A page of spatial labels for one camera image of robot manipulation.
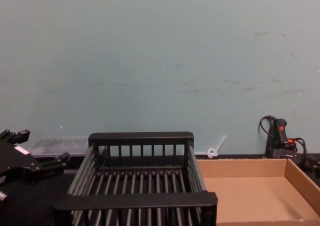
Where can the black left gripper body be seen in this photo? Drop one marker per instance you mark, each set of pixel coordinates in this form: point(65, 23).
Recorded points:
point(17, 166)

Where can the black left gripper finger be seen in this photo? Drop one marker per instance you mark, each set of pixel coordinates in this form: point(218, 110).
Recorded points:
point(18, 136)
point(55, 164)

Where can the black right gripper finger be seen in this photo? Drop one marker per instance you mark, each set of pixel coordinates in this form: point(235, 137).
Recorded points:
point(317, 167)

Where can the clear plastic case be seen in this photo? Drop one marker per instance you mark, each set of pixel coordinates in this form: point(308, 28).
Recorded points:
point(60, 146)

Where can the black table cloth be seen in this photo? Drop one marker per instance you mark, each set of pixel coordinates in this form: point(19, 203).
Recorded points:
point(58, 184)

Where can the shallow brown cardboard tray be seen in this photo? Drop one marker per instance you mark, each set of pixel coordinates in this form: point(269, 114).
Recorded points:
point(250, 193)

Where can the black rack with steel bars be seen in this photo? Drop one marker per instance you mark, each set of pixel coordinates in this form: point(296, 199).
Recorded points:
point(135, 206)

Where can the black tool with red switch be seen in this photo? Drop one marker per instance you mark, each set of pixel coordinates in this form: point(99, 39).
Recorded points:
point(280, 141)

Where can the pale wall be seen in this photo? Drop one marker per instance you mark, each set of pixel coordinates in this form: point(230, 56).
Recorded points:
point(160, 61)

